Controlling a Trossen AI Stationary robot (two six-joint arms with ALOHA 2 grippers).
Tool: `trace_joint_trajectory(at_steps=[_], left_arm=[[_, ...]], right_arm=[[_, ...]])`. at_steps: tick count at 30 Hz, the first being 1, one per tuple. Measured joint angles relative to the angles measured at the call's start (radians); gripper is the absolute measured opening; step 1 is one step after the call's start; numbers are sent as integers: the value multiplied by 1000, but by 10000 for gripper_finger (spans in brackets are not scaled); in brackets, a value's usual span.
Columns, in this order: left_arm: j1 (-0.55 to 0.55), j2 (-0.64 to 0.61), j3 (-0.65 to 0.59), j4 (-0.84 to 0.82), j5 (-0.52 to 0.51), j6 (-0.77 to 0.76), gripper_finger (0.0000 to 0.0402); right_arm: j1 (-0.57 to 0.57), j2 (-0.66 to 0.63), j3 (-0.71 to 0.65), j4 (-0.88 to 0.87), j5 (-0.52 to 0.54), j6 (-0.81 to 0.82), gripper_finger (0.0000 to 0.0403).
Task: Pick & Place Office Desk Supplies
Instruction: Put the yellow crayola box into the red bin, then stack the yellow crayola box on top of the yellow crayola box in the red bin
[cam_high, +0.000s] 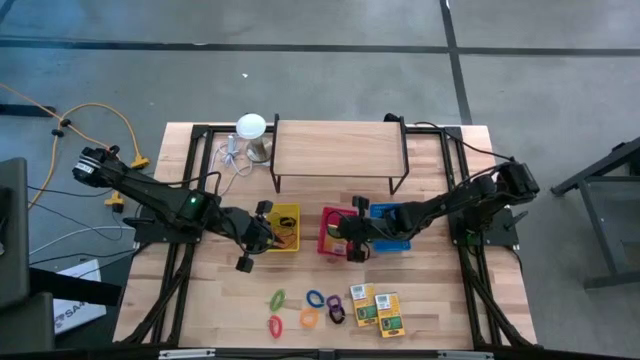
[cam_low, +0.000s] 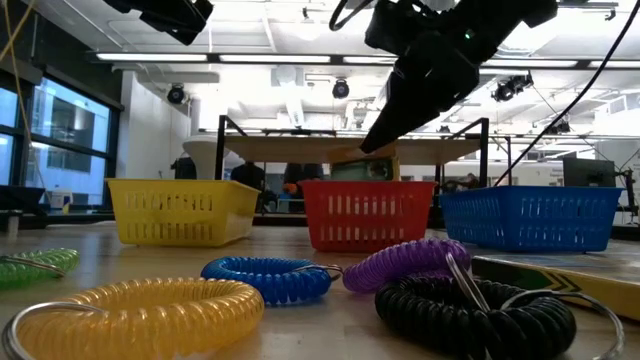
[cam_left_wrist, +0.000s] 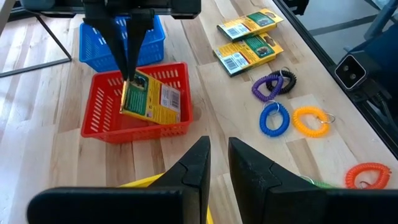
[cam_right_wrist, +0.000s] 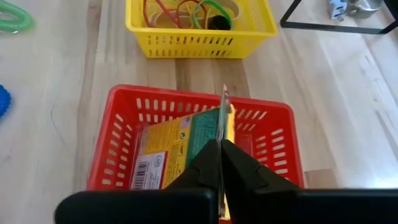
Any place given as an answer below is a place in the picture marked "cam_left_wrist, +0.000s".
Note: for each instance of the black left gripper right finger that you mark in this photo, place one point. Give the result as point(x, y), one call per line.
point(258, 193)

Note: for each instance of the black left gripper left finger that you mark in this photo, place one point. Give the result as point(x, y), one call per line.
point(186, 193)

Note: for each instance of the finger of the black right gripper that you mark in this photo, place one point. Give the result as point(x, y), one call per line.
point(138, 31)
point(113, 37)

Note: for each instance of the blue spiral wrist coil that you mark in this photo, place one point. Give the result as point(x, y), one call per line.
point(264, 124)

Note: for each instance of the yellow crayon box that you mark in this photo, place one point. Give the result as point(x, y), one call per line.
point(248, 25)
point(245, 56)
point(152, 102)

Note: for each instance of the purple spiral wrist coil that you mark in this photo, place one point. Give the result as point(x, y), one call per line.
point(258, 93)

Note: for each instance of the black spiral wrist coil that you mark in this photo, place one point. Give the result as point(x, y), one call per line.
point(290, 85)

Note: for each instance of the blue plastic basket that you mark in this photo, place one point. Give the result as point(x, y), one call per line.
point(155, 46)

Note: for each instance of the yellow plastic basket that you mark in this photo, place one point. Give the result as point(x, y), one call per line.
point(140, 182)

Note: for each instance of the green spiral wrist coil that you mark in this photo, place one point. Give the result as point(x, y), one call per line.
point(320, 184)

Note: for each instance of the yellow-orange spiral wrist coil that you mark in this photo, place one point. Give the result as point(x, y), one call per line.
point(298, 124)

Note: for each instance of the red plastic basket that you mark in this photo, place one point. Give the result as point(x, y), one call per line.
point(102, 124)

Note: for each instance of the red spiral wrist coil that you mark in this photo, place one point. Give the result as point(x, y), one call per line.
point(353, 174)

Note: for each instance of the dark blue chair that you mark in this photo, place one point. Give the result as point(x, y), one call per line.
point(382, 56)

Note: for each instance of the wooden riser shelf black frame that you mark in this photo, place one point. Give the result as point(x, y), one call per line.
point(53, 35)

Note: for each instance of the table-level camera box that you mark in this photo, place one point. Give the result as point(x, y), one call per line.
point(350, 71)

